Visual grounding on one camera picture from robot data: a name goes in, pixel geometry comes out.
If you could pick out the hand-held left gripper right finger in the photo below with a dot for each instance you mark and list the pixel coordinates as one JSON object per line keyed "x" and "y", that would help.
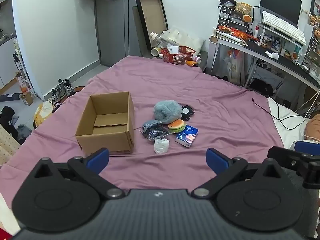
{"x": 216, "y": 161}

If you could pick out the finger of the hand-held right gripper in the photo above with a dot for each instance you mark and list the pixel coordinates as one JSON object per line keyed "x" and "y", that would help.
{"x": 282, "y": 155}
{"x": 308, "y": 147}

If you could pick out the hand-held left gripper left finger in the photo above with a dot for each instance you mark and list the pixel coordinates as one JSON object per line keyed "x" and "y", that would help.
{"x": 98, "y": 158}

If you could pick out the black patch with white label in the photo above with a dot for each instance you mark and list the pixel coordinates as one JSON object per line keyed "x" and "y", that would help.
{"x": 188, "y": 116}

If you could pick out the grey-blue fluffy plush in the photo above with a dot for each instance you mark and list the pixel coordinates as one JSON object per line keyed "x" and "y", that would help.
{"x": 166, "y": 111}

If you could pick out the white soft packet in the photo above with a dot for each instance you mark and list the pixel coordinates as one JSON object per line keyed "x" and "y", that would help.
{"x": 161, "y": 146}

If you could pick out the brown plush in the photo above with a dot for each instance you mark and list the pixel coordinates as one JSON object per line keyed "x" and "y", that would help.
{"x": 313, "y": 128}

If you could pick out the white pillow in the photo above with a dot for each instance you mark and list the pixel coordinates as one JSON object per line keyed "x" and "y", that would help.
{"x": 285, "y": 132}

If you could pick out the blue tissue pack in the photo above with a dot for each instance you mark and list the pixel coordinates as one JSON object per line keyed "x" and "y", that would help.
{"x": 187, "y": 135}

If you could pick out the burger squishy toy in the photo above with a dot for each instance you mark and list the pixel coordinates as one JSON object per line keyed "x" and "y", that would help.
{"x": 176, "y": 125}

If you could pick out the dark plastic-wrapped cloth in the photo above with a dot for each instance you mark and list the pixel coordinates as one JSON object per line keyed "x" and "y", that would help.
{"x": 152, "y": 131}

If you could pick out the black bag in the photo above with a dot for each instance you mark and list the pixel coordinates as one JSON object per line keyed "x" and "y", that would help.
{"x": 261, "y": 87}

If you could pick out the yellow bag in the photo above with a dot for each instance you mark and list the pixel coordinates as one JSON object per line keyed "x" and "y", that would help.
{"x": 42, "y": 115}

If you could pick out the purple bed sheet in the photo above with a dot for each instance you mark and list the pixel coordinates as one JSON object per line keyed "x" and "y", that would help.
{"x": 200, "y": 87}

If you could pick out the grey sneaker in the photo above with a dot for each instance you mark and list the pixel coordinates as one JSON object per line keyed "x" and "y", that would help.
{"x": 58, "y": 93}
{"x": 68, "y": 87}

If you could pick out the grey clothes pile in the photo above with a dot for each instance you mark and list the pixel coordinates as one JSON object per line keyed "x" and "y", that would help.
{"x": 23, "y": 132}

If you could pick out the small cardboard box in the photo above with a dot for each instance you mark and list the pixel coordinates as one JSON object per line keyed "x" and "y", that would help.
{"x": 27, "y": 98}

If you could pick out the white tote bag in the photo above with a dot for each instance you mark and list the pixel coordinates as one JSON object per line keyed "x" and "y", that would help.
{"x": 235, "y": 67}

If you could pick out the crumpled white tissue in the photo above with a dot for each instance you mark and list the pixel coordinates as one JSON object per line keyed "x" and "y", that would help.
{"x": 272, "y": 55}

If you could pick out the black clothes pile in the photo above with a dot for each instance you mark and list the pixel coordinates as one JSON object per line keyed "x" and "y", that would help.
{"x": 7, "y": 120}

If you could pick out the pink white bottle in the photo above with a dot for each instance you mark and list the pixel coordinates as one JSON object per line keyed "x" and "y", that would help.
{"x": 196, "y": 59}

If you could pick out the red plastic basket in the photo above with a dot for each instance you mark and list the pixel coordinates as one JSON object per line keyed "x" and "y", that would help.
{"x": 178, "y": 56}

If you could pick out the paper cup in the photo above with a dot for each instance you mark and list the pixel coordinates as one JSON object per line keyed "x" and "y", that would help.
{"x": 156, "y": 51}

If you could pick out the white monitor stand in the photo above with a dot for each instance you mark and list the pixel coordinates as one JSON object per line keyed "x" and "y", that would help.
{"x": 262, "y": 33}

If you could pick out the white keyboard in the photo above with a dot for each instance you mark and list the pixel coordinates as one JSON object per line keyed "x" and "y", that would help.
{"x": 282, "y": 26}

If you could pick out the white bottle with red cap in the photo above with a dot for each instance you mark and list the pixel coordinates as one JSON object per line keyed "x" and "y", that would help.
{"x": 257, "y": 32}

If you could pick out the white plastic bag pile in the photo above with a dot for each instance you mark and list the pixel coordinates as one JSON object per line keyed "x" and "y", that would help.
{"x": 187, "y": 38}

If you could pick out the grey door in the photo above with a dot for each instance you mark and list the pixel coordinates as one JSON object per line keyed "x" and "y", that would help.
{"x": 112, "y": 30}

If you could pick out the red snack packets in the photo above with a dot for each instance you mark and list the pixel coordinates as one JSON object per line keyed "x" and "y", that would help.
{"x": 237, "y": 32}

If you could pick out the white cabinet with shelf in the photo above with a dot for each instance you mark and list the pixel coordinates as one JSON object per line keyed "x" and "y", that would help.
{"x": 6, "y": 62}

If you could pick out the clear plastic bottle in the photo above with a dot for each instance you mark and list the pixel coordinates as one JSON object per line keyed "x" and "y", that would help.
{"x": 157, "y": 38}

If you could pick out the small burger plush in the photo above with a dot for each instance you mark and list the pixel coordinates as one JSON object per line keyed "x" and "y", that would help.
{"x": 247, "y": 18}

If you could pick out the grey drawer organiser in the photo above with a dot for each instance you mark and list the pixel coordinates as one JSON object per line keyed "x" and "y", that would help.
{"x": 231, "y": 17}

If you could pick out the black monitor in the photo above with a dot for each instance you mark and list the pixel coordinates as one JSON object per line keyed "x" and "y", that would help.
{"x": 280, "y": 2}

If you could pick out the flat black-rimmed cardboard lid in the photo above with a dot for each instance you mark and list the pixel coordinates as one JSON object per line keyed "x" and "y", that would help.
{"x": 152, "y": 20}

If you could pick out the wicker basket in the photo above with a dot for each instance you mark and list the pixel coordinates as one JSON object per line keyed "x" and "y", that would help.
{"x": 243, "y": 8}

